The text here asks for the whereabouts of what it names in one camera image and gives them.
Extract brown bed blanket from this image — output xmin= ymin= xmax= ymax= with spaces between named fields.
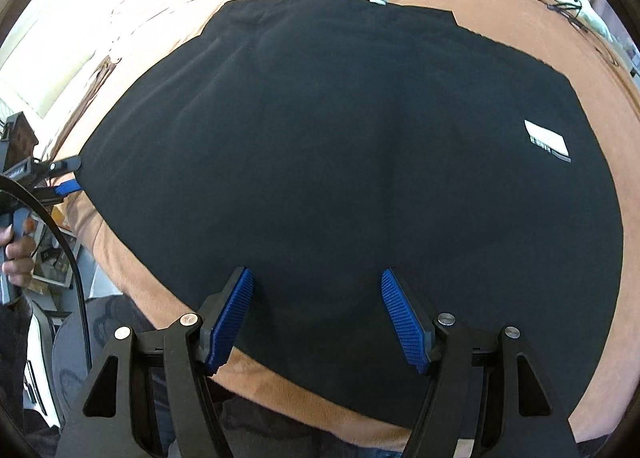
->
xmin=30 ymin=0 xmax=640 ymax=446

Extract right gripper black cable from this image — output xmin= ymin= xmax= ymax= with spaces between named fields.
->
xmin=0 ymin=175 xmax=93 ymax=369

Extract white folded pillow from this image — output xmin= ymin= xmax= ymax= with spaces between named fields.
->
xmin=0 ymin=3 xmax=101 ymax=120

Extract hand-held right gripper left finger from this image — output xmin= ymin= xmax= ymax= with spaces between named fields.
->
xmin=55 ymin=265 xmax=256 ymax=458

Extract white plastic object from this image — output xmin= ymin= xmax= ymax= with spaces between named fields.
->
xmin=22 ymin=310 xmax=66 ymax=419

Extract person's left hand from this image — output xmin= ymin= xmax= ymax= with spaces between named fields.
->
xmin=0 ymin=218 xmax=41 ymax=289

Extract person's left leg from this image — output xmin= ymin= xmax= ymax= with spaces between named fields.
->
xmin=50 ymin=295 xmax=173 ymax=439

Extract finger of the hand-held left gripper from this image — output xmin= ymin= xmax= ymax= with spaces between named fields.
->
xmin=35 ymin=179 xmax=82 ymax=200
xmin=32 ymin=154 xmax=82 ymax=175

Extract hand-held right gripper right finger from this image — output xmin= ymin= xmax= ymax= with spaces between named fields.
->
xmin=380 ymin=267 xmax=583 ymax=458

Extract black jacket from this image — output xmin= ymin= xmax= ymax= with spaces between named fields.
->
xmin=80 ymin=0 xmax=625 ymax=431

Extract grey framed tray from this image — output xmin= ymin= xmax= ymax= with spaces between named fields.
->
xmin=30 ymin=228 xmax=81 ymax=289

